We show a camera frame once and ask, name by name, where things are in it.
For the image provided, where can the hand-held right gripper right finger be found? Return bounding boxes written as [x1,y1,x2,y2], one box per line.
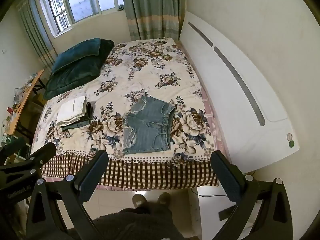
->
[211,150,293,240]

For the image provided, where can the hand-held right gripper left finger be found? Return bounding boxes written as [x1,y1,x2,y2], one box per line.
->
[25,150,109,240]

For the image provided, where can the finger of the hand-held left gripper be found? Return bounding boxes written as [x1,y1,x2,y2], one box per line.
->
[0,137,26,159]
[0,142,57,181]

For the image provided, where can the blue denim short pants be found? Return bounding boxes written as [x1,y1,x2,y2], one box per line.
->
[122,97,176,155]

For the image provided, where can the dark folded pants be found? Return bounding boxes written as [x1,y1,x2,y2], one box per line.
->
[61,102,94,131]

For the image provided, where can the pink bed sheet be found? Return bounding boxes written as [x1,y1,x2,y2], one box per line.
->
[201,89,232,186]

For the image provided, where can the wooden desk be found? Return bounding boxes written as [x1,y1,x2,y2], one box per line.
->
[3,69,46,137]

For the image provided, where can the person's left shoe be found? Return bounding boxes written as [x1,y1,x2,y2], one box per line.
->
[132,194,148,208]

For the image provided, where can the person's shoe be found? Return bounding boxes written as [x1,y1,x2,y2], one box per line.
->
[157,192,172,207]
[132,194,148,208]

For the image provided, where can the white folded cloth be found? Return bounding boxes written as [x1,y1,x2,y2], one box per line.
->
[56,96,88,127]

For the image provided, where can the person's dark fleece clothing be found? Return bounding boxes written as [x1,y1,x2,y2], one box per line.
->
[90,202,176,240]

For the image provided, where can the person's right shoe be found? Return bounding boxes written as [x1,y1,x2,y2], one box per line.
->
[157,192,172,207]

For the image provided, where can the dark teal folded blanket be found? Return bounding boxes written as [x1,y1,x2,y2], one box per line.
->
[44,39,115,100]

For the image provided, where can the white headboard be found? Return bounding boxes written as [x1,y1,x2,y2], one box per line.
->
[178,11,301,174]

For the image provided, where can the floral bedspread bed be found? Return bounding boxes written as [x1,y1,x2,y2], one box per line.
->
[30,37,221,189]

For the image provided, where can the dark teal pillow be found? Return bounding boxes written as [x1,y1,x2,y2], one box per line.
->
[51,38,101,75]

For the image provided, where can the green striped curtain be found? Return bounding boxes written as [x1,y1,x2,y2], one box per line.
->
[17,0,57,68]
[120,0,187,42]

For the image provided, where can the window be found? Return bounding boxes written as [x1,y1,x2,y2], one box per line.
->
[37,0,125,38]

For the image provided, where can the black floor cable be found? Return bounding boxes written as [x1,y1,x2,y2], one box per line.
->
[191,187,221,198]

